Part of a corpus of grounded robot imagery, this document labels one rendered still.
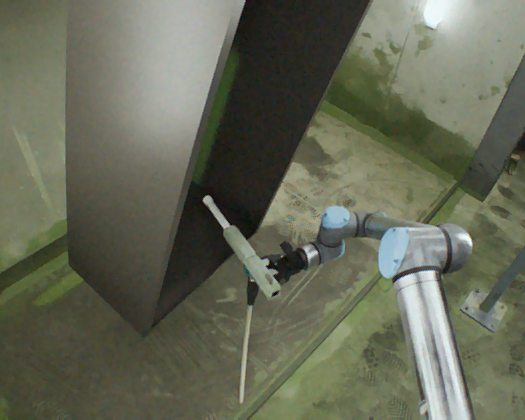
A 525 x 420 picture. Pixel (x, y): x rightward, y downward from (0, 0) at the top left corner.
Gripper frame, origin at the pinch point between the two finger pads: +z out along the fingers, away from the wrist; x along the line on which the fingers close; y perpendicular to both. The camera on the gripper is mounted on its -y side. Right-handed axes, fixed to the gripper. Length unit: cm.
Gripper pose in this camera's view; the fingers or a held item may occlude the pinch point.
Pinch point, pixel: (252, 273)
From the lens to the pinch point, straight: 160.8
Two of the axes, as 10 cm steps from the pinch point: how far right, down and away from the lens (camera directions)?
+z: -8.4, 2.6, -4.7
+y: -1.5, 7.3, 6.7
